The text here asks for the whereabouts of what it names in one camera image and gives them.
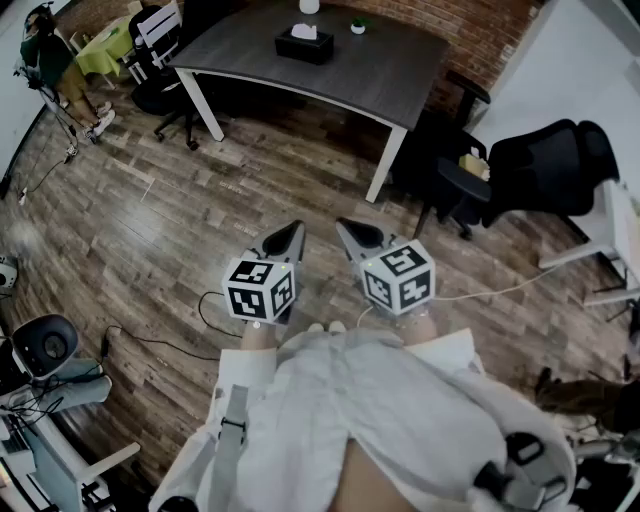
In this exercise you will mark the white vase with flowers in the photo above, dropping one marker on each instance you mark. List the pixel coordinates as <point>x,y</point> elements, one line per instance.
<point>310,6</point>

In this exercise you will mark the green-covered table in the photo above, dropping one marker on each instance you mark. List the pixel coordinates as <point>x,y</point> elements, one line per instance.
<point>100,55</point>

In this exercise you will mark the yellow box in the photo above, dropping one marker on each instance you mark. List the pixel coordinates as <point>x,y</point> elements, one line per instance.
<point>472,164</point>

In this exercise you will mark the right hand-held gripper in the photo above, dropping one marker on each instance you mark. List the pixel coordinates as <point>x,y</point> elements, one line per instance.
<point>395,280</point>

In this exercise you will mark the white power strip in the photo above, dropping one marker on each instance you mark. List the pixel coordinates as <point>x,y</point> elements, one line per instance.
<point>22,196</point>

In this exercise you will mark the gray machine with round lens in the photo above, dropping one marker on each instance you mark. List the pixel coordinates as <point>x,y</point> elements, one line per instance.
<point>45,345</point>

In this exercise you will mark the person's right forearm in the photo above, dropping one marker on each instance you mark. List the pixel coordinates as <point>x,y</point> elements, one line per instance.
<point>420,330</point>

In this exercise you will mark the white desk with equipment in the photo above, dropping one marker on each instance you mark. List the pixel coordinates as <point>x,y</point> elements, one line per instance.
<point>50,470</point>

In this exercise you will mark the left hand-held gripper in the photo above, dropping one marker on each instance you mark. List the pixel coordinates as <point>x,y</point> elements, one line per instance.
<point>250,292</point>

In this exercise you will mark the dark wooden table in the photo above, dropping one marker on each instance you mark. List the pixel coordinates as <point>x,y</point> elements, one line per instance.
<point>350,75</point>

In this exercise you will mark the person wearing head camera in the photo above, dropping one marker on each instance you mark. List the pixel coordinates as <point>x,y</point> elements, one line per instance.
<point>350,400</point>

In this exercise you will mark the small potted green plant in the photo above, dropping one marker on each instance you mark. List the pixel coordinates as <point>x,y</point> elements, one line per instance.
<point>358,29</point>

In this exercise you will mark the white tissue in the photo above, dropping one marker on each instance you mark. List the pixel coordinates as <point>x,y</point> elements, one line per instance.
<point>302,31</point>

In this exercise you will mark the black leather tissue box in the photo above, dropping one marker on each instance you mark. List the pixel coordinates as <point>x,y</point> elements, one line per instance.
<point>300,50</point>

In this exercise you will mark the person's white shoe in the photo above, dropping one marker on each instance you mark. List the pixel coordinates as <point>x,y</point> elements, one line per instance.
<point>337,327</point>
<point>316,328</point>

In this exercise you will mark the white wooden chair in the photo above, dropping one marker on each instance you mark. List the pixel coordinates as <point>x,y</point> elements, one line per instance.
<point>157,30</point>

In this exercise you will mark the black mesh high-back chair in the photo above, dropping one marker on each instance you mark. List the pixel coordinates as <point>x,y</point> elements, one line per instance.
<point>550,165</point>

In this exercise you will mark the person's left forearm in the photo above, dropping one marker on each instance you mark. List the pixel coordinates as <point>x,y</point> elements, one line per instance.
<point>257,337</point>

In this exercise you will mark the black office chair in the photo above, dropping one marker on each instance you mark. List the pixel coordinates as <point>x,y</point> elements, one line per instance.
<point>160,97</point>

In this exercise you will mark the person's leg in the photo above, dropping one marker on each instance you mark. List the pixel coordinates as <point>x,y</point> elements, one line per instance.
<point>370,480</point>

